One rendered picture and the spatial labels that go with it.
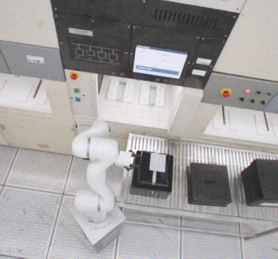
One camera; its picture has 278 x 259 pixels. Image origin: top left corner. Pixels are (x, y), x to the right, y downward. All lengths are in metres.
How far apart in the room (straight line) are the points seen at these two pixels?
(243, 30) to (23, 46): 1.19
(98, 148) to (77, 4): 0.68
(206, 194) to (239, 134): 0.61
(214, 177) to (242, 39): 1.03
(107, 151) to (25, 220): 1.70
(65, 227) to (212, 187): 1.43
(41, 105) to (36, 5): 1.00
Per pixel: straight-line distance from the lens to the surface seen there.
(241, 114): 2.37
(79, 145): 1.19
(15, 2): 1.45
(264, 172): 2.00
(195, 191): 1.90
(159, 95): 2.18
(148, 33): 1.34
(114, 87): 2.19
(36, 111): 2.18
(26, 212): 2.77
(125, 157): 1.65
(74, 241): 2.63
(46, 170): 2.85
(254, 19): 1.35
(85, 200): 1.46
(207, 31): 1.34
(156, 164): 1.65
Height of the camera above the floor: 2.59
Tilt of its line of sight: 56 degrees down
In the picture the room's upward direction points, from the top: 11 degrees clockwise
